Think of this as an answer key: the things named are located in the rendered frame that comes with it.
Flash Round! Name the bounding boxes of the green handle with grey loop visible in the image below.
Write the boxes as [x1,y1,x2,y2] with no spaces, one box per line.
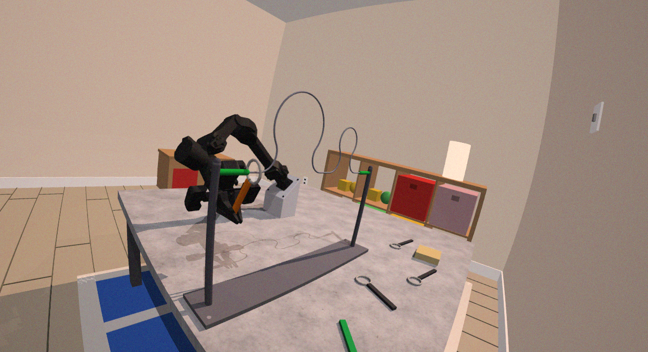
[339,320,357,352]

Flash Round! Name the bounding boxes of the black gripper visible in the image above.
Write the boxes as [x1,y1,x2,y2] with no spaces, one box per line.
[184,167,261,224]

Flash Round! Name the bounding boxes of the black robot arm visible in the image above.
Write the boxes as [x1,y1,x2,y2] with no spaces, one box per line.
[174,114,293,191]

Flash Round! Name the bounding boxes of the orange handle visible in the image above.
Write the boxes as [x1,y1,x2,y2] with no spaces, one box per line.
[232,159,262,213]

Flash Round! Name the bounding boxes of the orange flat block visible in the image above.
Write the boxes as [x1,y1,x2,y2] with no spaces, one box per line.
[414,245,441,265]

